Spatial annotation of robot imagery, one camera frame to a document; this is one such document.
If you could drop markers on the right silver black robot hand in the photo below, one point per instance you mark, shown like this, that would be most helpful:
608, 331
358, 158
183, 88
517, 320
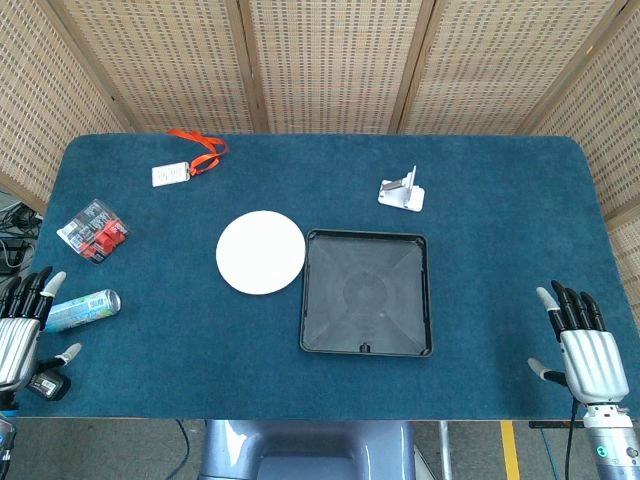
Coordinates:
592, 360

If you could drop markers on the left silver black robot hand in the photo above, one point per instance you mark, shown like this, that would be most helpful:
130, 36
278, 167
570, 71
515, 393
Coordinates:
17, 340

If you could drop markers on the white round plate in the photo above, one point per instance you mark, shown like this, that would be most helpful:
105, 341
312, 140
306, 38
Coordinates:
260, 252

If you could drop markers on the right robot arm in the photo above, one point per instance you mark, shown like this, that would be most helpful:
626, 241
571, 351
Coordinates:
612, 445

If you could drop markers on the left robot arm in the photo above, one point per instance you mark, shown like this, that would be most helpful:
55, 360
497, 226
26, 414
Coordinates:
6, 440

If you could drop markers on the black square plastic tray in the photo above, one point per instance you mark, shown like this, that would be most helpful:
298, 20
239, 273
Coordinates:
365, 295

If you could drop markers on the small black labelled device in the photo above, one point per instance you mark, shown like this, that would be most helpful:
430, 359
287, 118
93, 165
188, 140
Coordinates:
50, 385

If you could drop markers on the light blue drink can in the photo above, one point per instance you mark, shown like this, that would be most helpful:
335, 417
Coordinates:
82, 310

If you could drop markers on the blue table cloth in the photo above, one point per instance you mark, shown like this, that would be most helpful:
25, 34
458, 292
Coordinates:
500, 300

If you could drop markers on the red black packaged box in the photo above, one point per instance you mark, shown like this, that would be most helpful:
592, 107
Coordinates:
95, 232

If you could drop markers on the metal table leg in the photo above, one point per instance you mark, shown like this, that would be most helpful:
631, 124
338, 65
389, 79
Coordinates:
445, 450

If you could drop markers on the white badge card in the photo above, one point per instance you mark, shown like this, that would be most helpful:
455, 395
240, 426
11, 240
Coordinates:
170, 174

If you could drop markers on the white phone stand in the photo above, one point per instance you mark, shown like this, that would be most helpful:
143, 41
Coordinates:
402, 195

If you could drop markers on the grey blue robot torso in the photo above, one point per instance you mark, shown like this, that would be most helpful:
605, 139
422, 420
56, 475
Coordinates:
310, 450

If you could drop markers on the woven bamboo folding screen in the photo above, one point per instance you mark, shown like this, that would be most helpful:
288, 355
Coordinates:
330, 65

